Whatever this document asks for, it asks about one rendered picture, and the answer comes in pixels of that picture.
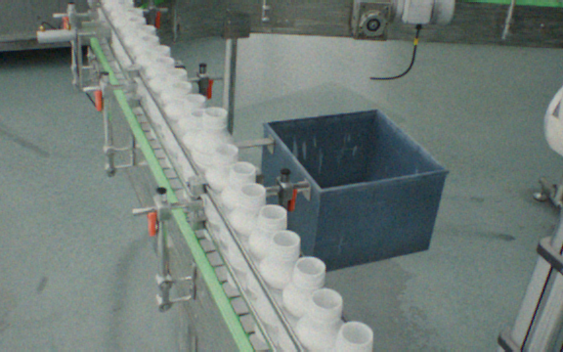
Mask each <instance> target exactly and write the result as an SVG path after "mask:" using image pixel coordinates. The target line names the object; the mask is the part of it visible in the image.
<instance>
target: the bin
mask: <svg viewBox="0 0 563 352"><path fill-rule="evenodd" d="M263 126H264V137H263V139H255V140H248V141H239V142H235V147H237V148H238V150H239V149H247V148H254V147H263V151H262V165H261V172H262V173H263V175H264V177H265V181H263V185H262V186H263V187H264V188H266V187H274V186H275V185H276V180H277V178H278V177H281V169H283V168H287V169H290V170H291V173H290V182H291V183H299V182H306V181H308V182H309V183H310V187H309V188H305V189H298V190H297V195H296V198H295V204H294V210H293V211H291V212H289V211H287V210H286V230H287V231H291V232H293V233H295V234H297V235H298V238H299V240H300V242H299V243H300V250H301V251H302V254H303V255H305V256H306V257H314V258H317V259H319V260H322V261H323V262H324V264H325V272H326V273H327V272H331V271H337V270H342V269H346V267H352V266H356V265H361V264H366V263H370V262H375V261H379V260H385V259H389V258H394V257H400V256H404V255H409V254H412V253H413V252H419V251H423V250H427V249H428V247H429V244H430V240H432V235H433V231H434V227H435V223H436V217H437V213H438V209H439V204H440V200H441V196H442V192H443V187H444V183H445V179H446V174H449V173H450V170H449V169H447V168H446V167H445V166H444V165H443V164H442V163H440V162H439V161H438V160H437V158H436V157H435V156H434V155H433V154H430V153H429V152H428V151H427V150H426V149H425V148H423V147H422V146H421V145H420V144H419V142H418V141H417V140H414V139H413V138H412V137H411V136H410V135H409V134H408V133H406V132H405V131H404V130H403V128H402V127H401V126H400V125H397V124H396V123H395V122H394V121H393V120H392V119H391V118H389V117H388V116H387V115H386V114H385V112H384V111H382V110H380V109H379V108H375V109H367V110H349V111H342V112H332V113H324V115H315V116H307V117H297V118H290V119H281V120H271V121H264V122H263Z"/></svg>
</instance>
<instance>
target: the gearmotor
mask: <svg viewBox="0 0 563 352"><path fill-rule="evenodd" d="M454 13H455V0H354V5H352V12H351V20H350V28H349V30H350V36H351V38H353V39H355V40H369V41H387V38H388V31H389V25H390V22H392V23H394V22H398V23H416V26H415V29H416V35H415V39H414V43H413V44H414V46H413V53H412V59H411V65H410V67H409V68H408V69H407V70H406V71H405V72H404V73H403V74H401V75H397V76H393V77H371V78H370V79H394V78H398V77H402V76H404V75H405V74H407V73H408V72H409V71H410V69H411V67H412V64H413V61H414V55H415V49H416V45H418V40H419V38H418V37H419V32H420V30H421V29H422V25H423V24H440V25H446V24H448V23H449V22H450V21H451V19H452V17H453V16H454Z"/></svg>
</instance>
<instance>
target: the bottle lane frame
mask: <svg viewBox="0 0 563 352"><path fill-rule="evenodd" d="M94 54H95V56H96V61H97V64H98V66H99V69H100V80H101V79H102V78H101V72H102V71H109V81H110V83H111V85H115V84H119V83H118V81H117V78H116V76H115V73H113V71H112V68H111V67H110V65H109V62H108V61H107V59H106V56H105V55H104V53H103V51H102V49H101V47H100V46H99V44H98V43H94ZM125 99H126V98H125V94H124V93H123V91H122V90H112V98H111V117H112V135H113V141H114V144H115V146H116V148H117V149H118V148H126V147H130V138H129V137H130V136H131V133H132V134H133V136H134V149H131V150H129V151H121V152H118V153H119V156H120V158H121V161H122V164H123V165H126V164H130V163H131V157H130V154H131V151H133V153H134V155H135V166H131V167H129V168H125V171H126V173H127V176H129V179H130V181H131V183H132V186H133V188H134V190H135V194H136V196H137V198H138V201H139V203H140V205H141V208H143V207H150V205H153V197H155V196H156V192H155V189H156V188H157V187H166V188H167V199H168V201H169V202H175V201H179V200H178V199H177V198H176V196H175V192H176V190H173V189H172V187H171V185H170V183H169V181H170V180H168V179H167V177H166V174H165V172H164V170H165V169H163V168H162V167H160V165H159V163H158V161H159V160H160V158H156V156H155V154H154V151H155V150H153V149H152V147H151V145H150V141H149V140H148V138H147V136H146V133H147V132H143V130H142V127H141V124H142V123H141V124H140V123H139V122H138V120H137V116H135V114H134V112H133V109H130V107H129V105H128V103H125ZM187 214H188V213H185V212H184V210H183V209H179V210H171V211H170V220H167V240H168V271H169V274H170V276H171V278H172V279H176V278H182V277H186V276H188V275H189V274H190V268H189V264H191V259H192V260H193V261H194V262H195V265H196V266H195V280H193V279H189V280H187V281H183V282H179V283H174V286H175V288H176V290H178V292H179V295H180V297H183V296H187V295H190V290H189V285H190V280H193V283H195V299H193V298H191V299H188V301H185V302H182V303H183V305H184V307H185V310H186V312H187V314H188V318H189V320H190V322H191V325H192V327H194V329H195V334H196V336H197V339H198V341H199V343H200V346H201V348H202V351H203V352H255V350H254V349H253V346H252V344H251V342H250V340H249V337H250V336H251V335H253V334H254V333H246V332H245V329H244V327H243V325H242V323H241V322H240V321H239V318H241V317H244V315H246V314H243V315H237V313H236V311H235V309H234V307H233V305H232V304H231V301H232V300H234V298H236V297H232V298H230V297H228V295H227V293H226V292H225V291H224V290H223V288H222V284H223V283H226V282H220V281H219V279H218V277H217V275H216V273H215V269H216V267H219V266H215V267H214V266H212V264H211V262H210V260H208V259H207V257H206V255H207V254H208V252H205V251H204V250H203V248H202V246H201V244H200V241H201V240H204V239H198V238H197V235H196V233H195V232H192V230H191V228H190V226H189V224H188V223H187V221H186V217H187Z"/></svg>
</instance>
